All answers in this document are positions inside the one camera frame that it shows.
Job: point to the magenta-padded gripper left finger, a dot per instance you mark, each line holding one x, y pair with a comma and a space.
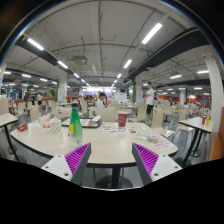
77, 160

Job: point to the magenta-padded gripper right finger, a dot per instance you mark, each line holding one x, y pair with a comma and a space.
146, 160

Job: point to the green drink bottle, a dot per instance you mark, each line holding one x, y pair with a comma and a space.
76, 126

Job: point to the clear plastic packet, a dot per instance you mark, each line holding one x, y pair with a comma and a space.
145, 136

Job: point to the dark food tray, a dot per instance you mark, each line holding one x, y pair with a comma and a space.
85, 122

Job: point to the printed sticker sheet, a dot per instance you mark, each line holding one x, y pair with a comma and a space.
113, 129

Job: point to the white napkin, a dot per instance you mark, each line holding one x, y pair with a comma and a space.
96, 118

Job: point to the red paper cup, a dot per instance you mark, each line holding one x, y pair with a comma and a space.
122, 119

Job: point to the crumpled food wrapper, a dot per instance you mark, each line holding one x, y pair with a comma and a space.
45, 120

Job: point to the beige canteen chairs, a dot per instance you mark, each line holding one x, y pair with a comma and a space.
106, 114

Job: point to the beige side table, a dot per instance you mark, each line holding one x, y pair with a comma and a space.
195, 122
6, 119

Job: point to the person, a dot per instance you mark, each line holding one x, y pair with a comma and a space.
100, 101
149, 98
39, 99

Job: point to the small red box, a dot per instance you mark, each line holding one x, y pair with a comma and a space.
22, 127

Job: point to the ceiling air conditioner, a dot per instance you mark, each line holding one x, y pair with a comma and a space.
79, 60

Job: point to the ceiling lights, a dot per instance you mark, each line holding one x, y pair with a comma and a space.
151, 33

